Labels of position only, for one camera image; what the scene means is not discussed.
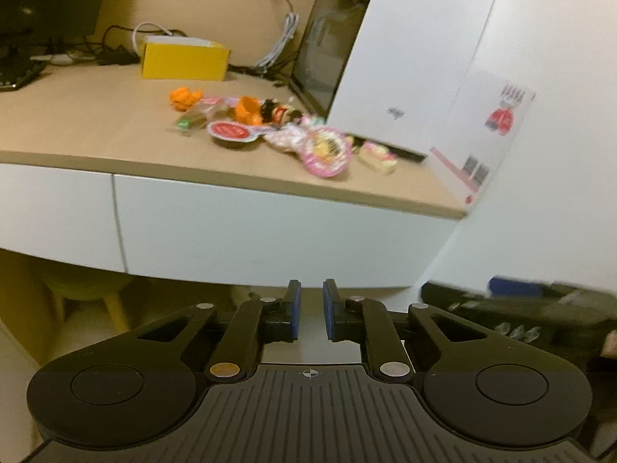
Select orange ridged plastic toy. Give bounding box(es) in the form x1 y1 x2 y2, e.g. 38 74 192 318
234 96 264 127

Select orange shell toy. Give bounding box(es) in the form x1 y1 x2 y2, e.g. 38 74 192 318
169 87 206 113

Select white desk drawer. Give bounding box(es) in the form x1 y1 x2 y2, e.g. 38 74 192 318
113 174 464 291

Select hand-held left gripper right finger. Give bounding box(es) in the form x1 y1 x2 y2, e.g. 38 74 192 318
322 279 487 383

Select looped white cable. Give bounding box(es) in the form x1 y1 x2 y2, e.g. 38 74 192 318
131 22 187 57

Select black keyboard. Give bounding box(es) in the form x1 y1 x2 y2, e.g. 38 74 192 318
0 59 50 94

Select white leaflet with red print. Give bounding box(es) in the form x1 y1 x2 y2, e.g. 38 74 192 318
429 70 537 211

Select pink and yellow cake toy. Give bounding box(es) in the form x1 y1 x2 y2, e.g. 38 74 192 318
357 140 399 176

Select yellow cardboard box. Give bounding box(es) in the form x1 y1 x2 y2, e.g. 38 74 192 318
140 36 231 82

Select floral cloth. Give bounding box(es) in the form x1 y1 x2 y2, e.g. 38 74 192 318
263 116 329 156

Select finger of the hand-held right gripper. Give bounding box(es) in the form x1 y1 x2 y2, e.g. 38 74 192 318
421 282 617 321
489 276 617 302

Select white desk front panel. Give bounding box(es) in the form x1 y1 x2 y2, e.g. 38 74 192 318
0 163 129 274

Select white cable bundle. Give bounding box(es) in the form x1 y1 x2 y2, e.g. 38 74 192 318
255 0 300 76

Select black cables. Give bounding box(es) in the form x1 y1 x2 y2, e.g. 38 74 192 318
83 24 142 67

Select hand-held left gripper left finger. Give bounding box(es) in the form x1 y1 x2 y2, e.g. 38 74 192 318
132 279 303 383

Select round red lidded cup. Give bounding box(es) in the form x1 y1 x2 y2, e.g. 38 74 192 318
207 120 264 148

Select white computer case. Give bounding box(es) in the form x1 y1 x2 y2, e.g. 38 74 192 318
289 0 503 163

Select round pink patterned disc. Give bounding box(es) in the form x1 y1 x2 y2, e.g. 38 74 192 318
301 126 356 179

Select snack packet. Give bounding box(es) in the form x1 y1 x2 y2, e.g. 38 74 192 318
174 98 230 132

